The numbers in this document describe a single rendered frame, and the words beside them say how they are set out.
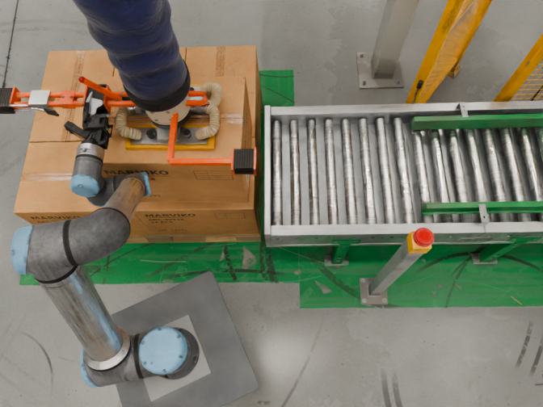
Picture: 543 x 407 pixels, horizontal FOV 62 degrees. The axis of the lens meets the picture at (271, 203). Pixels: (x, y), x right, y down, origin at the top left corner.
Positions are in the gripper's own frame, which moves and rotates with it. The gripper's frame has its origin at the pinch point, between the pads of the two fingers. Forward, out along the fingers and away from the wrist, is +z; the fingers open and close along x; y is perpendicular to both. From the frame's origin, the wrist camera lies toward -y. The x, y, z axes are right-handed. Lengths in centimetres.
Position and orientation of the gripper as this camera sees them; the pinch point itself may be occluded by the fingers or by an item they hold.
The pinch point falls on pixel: (93, 99)
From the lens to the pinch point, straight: 181.9
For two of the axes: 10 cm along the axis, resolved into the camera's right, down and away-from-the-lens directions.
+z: 0.0, -9.3, 3.7
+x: -0.4, -3.7, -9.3
